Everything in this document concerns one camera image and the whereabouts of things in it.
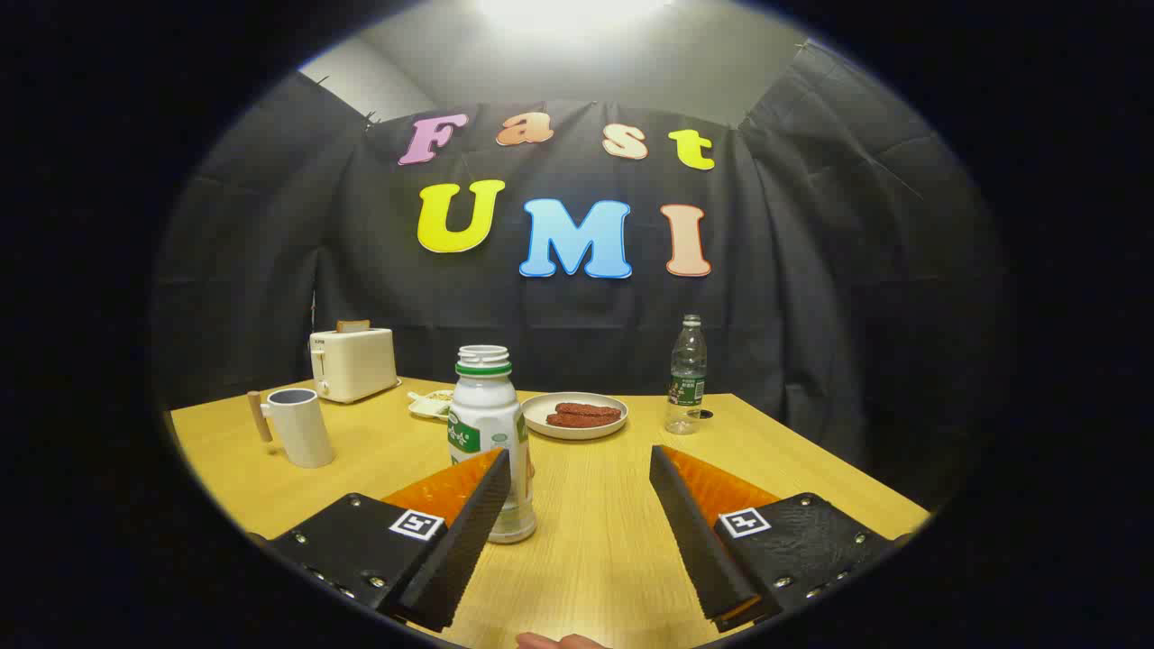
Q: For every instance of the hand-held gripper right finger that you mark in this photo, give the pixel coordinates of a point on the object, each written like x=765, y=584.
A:
x=699, y=550

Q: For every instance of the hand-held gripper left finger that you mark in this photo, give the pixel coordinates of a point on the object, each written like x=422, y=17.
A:
x=469, y=550

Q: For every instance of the white juice bottle green label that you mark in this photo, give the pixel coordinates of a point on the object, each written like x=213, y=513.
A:
x=482, y=415

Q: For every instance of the clear plastic water bottle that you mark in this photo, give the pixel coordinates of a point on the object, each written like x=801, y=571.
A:
x=687, y=379

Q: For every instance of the wooden table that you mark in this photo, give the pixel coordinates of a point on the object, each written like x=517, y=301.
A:
x=595, y=505

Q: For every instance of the small white bean dish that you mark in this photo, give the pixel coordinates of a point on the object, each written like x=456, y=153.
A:
x=431, y=404

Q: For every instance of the white round plate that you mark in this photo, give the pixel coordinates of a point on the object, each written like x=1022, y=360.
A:
x=534, y=413

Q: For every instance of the red sausage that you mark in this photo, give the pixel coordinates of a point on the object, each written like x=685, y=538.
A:
x=572, y=421
x=590, y=410

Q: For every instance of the cream toaster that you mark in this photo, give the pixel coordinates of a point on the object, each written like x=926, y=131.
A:
x=356, y=365

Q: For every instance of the bread slice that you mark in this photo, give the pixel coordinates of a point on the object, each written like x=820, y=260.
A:
x=352, y=325

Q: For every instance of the black backdrop cloth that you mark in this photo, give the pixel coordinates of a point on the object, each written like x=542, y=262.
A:
x=811, y=270

